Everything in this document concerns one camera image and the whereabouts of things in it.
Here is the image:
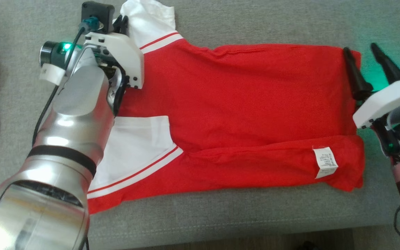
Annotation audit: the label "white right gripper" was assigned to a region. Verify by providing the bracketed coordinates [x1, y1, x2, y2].
[342, 43, 400, 158]

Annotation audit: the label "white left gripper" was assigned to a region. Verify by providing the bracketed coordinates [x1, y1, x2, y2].
[40, 15, 144, 116]

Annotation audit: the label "red shirt white sleeves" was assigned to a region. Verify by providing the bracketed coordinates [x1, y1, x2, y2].
[87, 0, 365, 214]

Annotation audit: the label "grey fabric sofa seat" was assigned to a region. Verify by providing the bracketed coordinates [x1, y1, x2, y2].
[0, 0, 400, 249]

